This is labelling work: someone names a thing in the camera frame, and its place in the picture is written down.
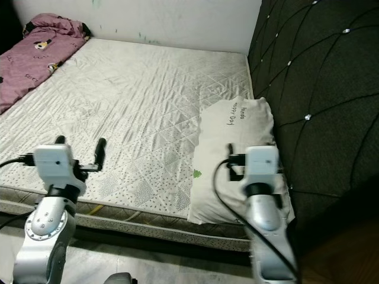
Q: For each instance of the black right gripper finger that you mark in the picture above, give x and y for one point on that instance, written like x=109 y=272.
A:
x=230 y=155

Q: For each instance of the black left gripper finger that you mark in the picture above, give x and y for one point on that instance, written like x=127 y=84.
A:
x=60 y=141
x=99 y=152

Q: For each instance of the white pillow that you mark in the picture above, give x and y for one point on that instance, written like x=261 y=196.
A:
x=225 y=148

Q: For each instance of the white quilted mattress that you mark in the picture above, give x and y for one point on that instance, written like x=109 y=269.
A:
x=130 y=94

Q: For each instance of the pink cartoon blanket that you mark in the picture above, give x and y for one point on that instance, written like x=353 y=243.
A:
x=29 y=59

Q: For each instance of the grey robot left leg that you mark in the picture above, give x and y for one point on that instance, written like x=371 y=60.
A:
x=121 y=279

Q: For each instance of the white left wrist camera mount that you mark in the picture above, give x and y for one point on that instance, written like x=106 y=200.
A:
x=55 y=163

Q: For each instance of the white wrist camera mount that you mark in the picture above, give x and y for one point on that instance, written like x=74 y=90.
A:
x=55 y=163
x=262 y=163

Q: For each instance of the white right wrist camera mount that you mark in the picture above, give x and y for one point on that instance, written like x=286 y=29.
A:
x=262 y=163

